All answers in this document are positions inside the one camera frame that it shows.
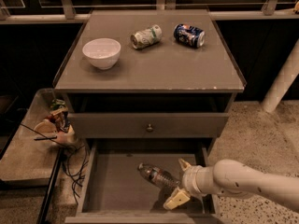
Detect grey side tray table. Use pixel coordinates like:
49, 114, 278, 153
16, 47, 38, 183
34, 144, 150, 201
0, 89, 59, 181

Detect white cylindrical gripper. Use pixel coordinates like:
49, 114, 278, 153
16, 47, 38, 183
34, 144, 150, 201
164, 158, 215, 210

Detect metal window railing frame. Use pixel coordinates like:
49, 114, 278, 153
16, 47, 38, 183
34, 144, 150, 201
0, 0, 299, 23

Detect green white soda can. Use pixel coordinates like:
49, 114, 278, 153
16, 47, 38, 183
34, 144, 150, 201
131, 24, 163, 49

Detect white ceramic bowl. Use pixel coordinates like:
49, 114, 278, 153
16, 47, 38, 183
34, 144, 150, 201
82, 38, 121, 70

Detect blue soda can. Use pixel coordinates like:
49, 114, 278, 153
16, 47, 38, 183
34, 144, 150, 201
174, 24, 205, 49

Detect grey wooden drawer cabinet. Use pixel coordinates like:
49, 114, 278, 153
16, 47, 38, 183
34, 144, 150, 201
51, 9, 247, 224

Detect closed grey top drawer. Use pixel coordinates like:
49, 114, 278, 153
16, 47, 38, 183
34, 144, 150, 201
68, 113, 228, 138

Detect clear plastic water bottle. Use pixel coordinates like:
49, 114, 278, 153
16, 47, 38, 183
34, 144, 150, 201
137, 163, 180, 192

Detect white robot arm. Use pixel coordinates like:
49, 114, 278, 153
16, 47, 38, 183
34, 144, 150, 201
164, 159, 299, 212

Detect black tangled cables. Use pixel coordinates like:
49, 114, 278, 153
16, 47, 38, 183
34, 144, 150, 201
20, 123, 90, 203

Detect open grey middle drawer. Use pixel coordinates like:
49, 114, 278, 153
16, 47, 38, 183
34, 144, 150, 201
65, 139, 231, 224

